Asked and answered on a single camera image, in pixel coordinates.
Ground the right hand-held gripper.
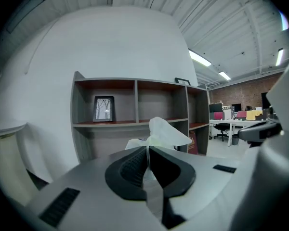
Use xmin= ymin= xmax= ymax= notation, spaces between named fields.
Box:
xmin=237 ymin=120 xmax=284 ymax=146

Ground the white pack of tissues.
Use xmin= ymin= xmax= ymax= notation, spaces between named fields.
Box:
xmin=124 ymin=116 xmax=193 ymax=154

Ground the short lit ceiling light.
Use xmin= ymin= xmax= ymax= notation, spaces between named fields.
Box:
xmin=218 ymin=71 xmax=232 ymax=81

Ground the dark unlit ceiling light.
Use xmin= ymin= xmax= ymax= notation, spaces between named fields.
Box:
xmin=5 ymin=0 xmax=48 ymax=34

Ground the black office chair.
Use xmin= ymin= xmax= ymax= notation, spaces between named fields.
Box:
xmin=213 ymin=123 xmax=230 ymax=142

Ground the long lit ceiling light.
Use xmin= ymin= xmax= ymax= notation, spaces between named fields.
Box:
xmin=188 ymin=49 xmax=212 ymax=67

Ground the yellow desk divider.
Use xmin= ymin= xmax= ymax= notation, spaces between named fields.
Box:
xmin=246 ymin=109 xmax=263 ymax=121

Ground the black framed tree picture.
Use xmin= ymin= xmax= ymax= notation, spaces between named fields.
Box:
xmin=92 ymin=95 xmax=116 ymax=123

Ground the small black picture frame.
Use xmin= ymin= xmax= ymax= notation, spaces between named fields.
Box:
xmin=174 ymin=77 xmax=191 ymax=87

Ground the black wall screen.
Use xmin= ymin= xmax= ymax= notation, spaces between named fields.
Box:
xmin=261 ymin=92 xmax=272 ymax=109

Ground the narrow lit ceiling light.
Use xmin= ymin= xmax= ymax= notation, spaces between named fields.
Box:
xmin=275 ymin=48 xmax=285 ymax=67

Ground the grey wooden shelf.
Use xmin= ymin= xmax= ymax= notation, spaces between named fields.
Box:
xmin=70 ymin=71 xmax=211 ymax=164

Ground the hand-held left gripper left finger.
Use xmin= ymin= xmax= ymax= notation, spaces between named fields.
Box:
xmin=105 ymin=146 xmax=150 ymax=201

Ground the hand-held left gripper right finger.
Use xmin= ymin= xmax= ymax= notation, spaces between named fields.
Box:
xmin=148 ymin=145 xmax=197 ymax=198

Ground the white office desk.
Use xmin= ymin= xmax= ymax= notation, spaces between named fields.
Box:
xmin=209 ymin=118 xmax=270 ymax=147

